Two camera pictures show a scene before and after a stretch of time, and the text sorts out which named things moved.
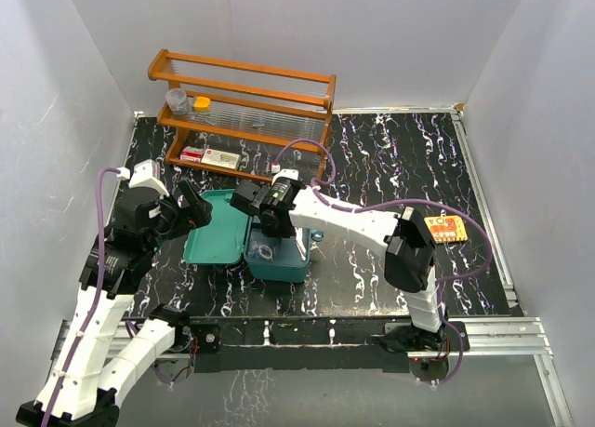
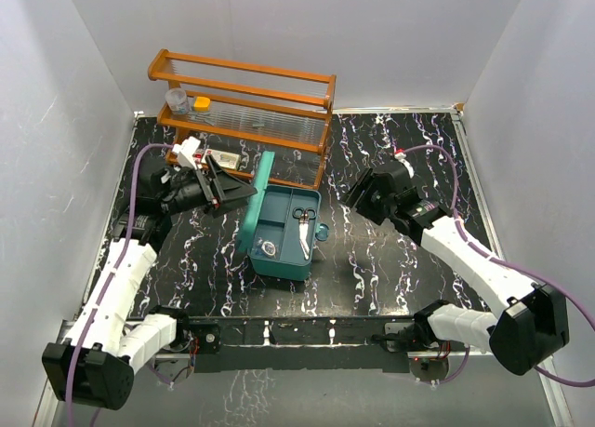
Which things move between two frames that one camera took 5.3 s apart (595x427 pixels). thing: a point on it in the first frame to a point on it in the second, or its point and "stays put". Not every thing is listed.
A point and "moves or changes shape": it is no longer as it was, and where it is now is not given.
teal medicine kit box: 233,237 moves or changes shape
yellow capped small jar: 202,104 stays put
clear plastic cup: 177,100 stays put
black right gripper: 285,233 to 352,198
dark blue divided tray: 287,264 stays put
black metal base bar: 299,343 stays put
